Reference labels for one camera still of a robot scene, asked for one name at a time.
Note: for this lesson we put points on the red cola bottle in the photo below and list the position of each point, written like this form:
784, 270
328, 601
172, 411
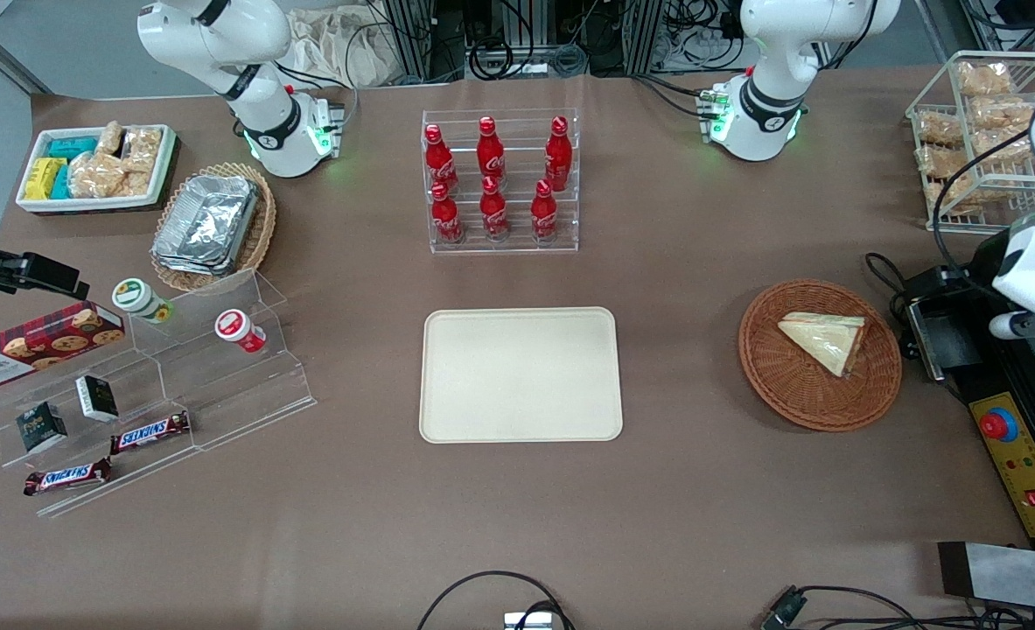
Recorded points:
558, 157
490, 153
493, 214
446, 219
544, 214
439, 162

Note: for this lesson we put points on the brown Snickers bar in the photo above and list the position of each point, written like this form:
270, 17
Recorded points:
66, 477
150, 433

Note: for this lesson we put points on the white rectangular snack bin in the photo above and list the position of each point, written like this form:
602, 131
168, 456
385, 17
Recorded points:
88, 205

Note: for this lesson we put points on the oval light wicker basket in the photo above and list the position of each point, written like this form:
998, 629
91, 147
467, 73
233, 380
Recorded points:
262, 232

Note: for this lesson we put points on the beige cloth bag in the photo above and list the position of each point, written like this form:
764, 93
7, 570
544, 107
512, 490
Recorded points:
342, 48

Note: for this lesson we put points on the small dark green box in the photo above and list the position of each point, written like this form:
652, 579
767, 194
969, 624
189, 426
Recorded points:
42, 427
97, 398

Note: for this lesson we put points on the teal snack packet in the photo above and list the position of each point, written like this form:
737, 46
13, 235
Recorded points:
73, 147
61, 182

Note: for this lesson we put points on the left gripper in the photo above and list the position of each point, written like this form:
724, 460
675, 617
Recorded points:
988, 256

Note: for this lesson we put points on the aluminium frame profile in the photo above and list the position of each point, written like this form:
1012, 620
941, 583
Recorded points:
412, 39
644, 35

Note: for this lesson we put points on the red emergency stop button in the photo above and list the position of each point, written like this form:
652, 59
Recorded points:
998, 424

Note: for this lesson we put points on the clear acrylic stepped shelf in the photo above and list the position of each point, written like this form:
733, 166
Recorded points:
237, 394

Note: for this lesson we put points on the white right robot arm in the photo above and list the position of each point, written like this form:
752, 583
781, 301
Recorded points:
263, 105

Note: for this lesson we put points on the silver connector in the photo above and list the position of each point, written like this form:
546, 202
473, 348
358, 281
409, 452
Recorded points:
527, 621

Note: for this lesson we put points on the grey metal plate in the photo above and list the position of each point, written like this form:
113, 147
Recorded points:
1007, 577

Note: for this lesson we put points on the yellow snack packet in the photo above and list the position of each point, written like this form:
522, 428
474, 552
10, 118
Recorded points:
43, 178

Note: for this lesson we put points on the clear bag of rice crackers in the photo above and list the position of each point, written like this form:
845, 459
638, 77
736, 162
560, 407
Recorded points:
110, 138
138, 184
143, 147
95, 175

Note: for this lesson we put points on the beige plastic tray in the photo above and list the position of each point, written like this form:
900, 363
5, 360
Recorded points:
521, 376

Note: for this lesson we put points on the yellow control panel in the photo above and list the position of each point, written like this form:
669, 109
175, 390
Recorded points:
1020, 477

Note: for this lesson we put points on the red tartan cookie box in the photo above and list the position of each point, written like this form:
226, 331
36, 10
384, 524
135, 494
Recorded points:
36, 346

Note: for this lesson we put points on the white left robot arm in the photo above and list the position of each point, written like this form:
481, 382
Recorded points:
771, 114

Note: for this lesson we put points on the green lidded yogurt cup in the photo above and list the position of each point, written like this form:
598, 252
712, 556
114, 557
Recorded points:
136, 297

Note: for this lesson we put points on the triangular sandwich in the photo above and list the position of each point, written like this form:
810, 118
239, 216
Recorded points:
823, 341

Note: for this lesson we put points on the clear acrylic bottle rack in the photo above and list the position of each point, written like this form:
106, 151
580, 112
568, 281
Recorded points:
517, 245

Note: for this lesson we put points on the bagged fried snack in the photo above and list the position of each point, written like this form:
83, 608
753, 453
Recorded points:
941, 162
1003, 112
950, 197
985, 79
939, 128
1003, 149

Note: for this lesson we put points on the red lidded yogurt cup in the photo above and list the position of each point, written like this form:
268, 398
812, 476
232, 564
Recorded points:
235, 327

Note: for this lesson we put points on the black sealing machine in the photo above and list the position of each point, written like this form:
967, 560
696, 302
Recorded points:
998, 367

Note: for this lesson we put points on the stacked aluminium foil containers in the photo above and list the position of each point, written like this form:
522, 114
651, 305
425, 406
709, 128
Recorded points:
206, 223

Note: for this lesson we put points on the round brown wicker basket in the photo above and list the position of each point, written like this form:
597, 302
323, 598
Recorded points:
788, 394

